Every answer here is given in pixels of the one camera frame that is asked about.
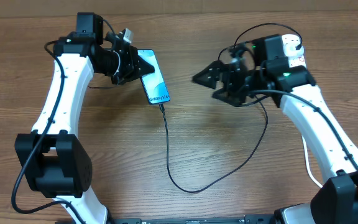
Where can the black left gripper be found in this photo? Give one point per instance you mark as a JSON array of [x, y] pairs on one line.
[[130, 51]]

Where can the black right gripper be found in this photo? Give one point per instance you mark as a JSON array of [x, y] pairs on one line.
[[230, 71]]

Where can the Samsung Galaxy smartphone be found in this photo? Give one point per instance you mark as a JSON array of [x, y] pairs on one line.
[[154, 85]]

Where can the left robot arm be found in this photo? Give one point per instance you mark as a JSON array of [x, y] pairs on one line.
[[52, 158]]

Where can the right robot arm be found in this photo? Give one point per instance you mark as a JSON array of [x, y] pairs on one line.
[[274, 67]]

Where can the white USB wall charger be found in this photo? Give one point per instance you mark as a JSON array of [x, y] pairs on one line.
[[291, 51]]

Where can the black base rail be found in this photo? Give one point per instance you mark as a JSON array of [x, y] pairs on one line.
[[247, 219]]

